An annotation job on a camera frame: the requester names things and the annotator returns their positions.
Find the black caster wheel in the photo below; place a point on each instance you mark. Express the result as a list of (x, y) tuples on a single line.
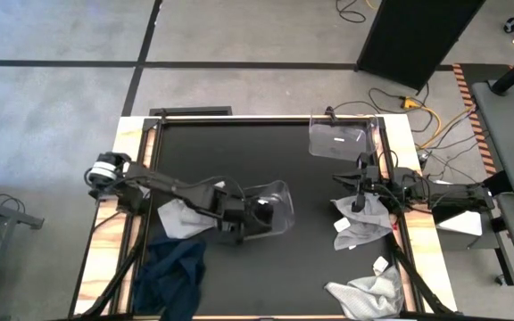
[(512, 25)]

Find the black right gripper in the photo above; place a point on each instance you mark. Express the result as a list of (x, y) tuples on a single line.
[(373, 180)]

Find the white topped box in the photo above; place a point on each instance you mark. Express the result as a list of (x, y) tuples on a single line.
[(462, 223)]

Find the black partition panel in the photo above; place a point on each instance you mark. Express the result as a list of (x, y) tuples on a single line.
[(417, 40)]

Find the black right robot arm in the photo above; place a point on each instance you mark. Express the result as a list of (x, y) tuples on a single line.
[(453, 194)]

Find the grey side desk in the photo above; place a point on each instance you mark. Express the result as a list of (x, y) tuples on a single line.
[(511, 134)]

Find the yellow power plug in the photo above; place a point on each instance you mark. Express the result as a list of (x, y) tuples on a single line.
[(409, 103)]

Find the clear plastic basket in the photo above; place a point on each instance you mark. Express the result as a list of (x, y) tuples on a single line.
[(342, 151), (284, 196)]

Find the black diagonal frame strut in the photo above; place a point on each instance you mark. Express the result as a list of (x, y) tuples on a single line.
[(417, 285), (114, 285)]

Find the grey towel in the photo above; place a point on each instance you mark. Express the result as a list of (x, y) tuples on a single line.
[(364, 227), (179, 220), (368, 294)]

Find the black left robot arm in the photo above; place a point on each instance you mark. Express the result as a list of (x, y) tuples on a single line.
[(159, 180)]

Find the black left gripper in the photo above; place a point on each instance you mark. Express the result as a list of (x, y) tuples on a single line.
[(230, 211)]

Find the black aluminium table frame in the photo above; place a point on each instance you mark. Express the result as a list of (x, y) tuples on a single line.
[(261, 120)]

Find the navy blue towel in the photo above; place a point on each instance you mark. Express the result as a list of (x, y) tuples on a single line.
[(168, 276)]

